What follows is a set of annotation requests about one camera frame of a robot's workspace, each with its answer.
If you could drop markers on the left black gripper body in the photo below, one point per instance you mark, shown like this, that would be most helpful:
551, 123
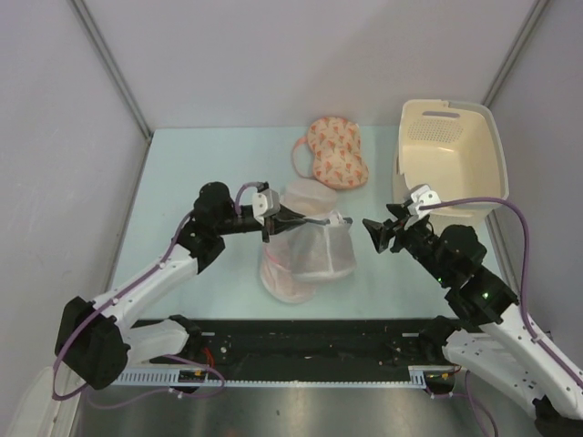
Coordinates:
236, 223

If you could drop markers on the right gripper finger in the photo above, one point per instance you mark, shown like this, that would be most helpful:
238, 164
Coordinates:
400, 211
381, 233

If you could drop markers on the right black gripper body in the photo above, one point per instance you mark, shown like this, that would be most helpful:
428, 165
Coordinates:
417, 240

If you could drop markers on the grey trimmed mesh laundry bag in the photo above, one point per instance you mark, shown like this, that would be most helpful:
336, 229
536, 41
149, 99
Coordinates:
321, 250

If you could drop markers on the cream plastic basket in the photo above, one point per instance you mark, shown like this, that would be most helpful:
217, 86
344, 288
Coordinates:
453, 147

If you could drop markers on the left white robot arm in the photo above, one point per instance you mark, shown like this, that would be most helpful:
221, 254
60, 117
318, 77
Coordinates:
97, 339

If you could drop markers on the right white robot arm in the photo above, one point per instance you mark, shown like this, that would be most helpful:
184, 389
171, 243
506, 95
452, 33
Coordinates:
493, 337

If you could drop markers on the pink mesh bag middle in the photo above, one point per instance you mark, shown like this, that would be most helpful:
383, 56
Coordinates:
309, 197

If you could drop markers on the pink mesh bag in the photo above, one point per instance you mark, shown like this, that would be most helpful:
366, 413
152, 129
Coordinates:
309, 197
276, 275

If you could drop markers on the pink mesh bag front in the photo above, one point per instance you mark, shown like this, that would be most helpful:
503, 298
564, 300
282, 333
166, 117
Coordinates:
276, 275

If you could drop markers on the floral orange laundry bag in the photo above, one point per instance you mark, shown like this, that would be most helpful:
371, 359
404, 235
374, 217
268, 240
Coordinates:
337, 157

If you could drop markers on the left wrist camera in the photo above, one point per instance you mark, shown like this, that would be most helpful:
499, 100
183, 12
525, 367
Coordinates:
265, 202

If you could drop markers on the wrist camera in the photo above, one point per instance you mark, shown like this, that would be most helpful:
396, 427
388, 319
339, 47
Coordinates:
265, 202
422, 199

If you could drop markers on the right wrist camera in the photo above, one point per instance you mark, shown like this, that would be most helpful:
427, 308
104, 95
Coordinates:
422, 199

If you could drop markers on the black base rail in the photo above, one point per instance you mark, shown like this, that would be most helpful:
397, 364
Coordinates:
400, 342

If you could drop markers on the white slotted cable duct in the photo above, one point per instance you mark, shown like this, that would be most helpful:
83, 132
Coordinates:
304, 374

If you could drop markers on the left aluminium frame post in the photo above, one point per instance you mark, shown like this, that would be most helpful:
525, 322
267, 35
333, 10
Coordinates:
105, 56

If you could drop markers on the aluminium frame post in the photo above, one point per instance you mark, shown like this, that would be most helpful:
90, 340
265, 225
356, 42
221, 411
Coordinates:
525, 33
105, 56

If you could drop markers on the right aluminium frame post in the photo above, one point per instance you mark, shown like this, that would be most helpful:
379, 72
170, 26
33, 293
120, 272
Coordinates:
525, 33

